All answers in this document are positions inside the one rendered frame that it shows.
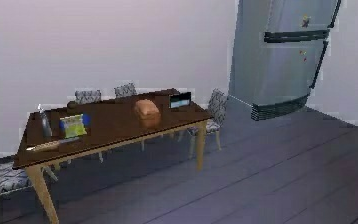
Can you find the colourful fridge magnet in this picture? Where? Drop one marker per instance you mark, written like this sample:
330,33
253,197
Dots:
306,21

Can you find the green and blue food bag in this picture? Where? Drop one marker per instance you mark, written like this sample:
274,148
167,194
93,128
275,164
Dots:
73,125

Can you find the grey glass bottle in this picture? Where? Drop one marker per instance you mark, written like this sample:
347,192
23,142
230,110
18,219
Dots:
45,124

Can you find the brown bread loaf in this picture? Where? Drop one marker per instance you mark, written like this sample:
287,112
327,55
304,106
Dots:
147,112

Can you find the grey patterned dining chair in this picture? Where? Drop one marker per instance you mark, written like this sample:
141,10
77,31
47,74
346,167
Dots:
2,180
87,96
217,110
125,90

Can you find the dark brown dining table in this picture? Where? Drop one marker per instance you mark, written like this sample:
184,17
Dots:
117,123

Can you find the small red fridge magnet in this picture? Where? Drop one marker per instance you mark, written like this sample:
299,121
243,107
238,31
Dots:
303,55

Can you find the black and blue box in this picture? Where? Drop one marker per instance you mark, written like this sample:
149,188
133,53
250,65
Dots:
180,100

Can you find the grey steel fridge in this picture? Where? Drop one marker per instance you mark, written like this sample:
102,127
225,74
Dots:
273,66

